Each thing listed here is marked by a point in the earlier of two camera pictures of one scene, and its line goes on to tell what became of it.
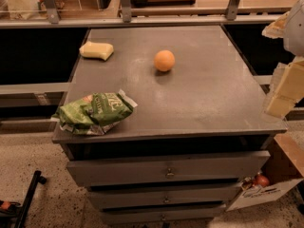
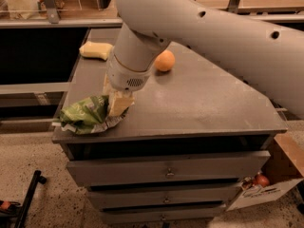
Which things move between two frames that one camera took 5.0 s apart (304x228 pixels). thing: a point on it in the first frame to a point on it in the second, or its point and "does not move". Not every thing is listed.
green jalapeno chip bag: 95,114 does not move
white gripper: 294,32 to 123,74
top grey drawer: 173,167 does not move
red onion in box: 261,180 does not move
